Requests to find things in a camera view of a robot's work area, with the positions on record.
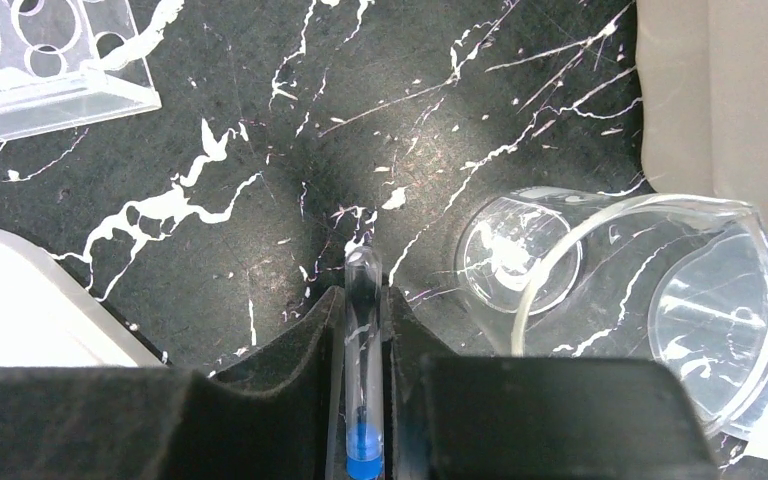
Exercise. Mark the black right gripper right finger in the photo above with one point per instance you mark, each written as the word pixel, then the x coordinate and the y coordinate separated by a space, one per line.
pixel 480 417

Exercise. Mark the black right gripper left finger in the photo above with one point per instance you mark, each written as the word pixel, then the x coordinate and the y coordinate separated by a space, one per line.
pixel 270 416

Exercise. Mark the blue capped tube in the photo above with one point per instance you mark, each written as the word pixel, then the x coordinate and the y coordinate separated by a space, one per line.
pixel 363 364

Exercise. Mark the clear glass beaker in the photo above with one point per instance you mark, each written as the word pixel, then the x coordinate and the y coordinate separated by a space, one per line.
pixel 547 271

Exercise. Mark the white bin lid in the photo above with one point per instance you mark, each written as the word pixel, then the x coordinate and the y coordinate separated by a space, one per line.
pixel 47 319

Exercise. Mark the clear plastic funnel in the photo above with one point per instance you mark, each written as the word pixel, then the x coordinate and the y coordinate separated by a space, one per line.
pixel 708 324

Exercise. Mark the beige plastic bin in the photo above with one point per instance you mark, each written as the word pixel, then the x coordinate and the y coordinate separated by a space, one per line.
pixel 703 71

